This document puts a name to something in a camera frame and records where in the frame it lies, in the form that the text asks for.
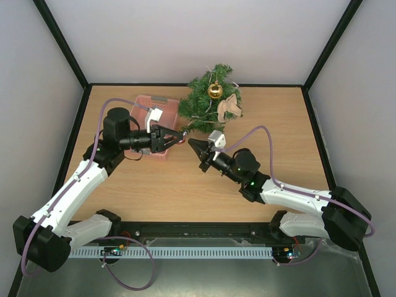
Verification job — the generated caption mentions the pink bauble ornament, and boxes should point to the pink bauble ornament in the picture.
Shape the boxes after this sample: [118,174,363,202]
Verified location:
[178,131,188,145]

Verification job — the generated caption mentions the light blue slotted cable duct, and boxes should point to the light blue slotted cable duct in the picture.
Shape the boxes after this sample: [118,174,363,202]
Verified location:
[69,246,273,259]

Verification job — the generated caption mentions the black front frame rail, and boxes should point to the black front frame rail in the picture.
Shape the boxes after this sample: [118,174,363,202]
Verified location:
[71,220,341,245]

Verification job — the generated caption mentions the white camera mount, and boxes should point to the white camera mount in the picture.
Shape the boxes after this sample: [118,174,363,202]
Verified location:
[212,132,226,161]
[145,108,163,133]

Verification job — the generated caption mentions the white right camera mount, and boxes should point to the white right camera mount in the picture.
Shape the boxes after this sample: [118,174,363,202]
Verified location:
[212,132,226,161]

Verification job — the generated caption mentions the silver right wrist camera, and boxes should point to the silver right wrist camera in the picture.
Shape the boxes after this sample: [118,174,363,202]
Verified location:
[208,130,226,147]

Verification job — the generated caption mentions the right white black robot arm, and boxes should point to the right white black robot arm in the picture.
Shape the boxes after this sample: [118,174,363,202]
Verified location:
[188,139,371,251]

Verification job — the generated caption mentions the small green christmas tree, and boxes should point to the small green christmas tree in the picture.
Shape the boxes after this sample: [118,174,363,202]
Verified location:
[178,64,243,133]

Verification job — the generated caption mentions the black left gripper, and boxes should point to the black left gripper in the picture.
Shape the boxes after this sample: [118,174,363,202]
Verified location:
[120,125,184,154]

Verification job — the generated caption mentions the pink perforated plastic basket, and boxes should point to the pink perforated plastic basket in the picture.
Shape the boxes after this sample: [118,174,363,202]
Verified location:
[125,95,179,161]

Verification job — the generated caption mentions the clear led string lights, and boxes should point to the clear led string lights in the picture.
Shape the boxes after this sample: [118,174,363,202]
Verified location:
[186,64,243,124]

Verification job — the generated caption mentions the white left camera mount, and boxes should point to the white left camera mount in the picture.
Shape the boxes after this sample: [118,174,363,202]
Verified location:
[145,108,163,133]

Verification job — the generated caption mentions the gold bauble ornament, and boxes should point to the gold bauble ornament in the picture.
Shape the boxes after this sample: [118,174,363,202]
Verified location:
[207,80,223,99]

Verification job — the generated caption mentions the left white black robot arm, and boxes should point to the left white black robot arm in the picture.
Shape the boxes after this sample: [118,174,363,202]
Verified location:
[12,108,183,275]

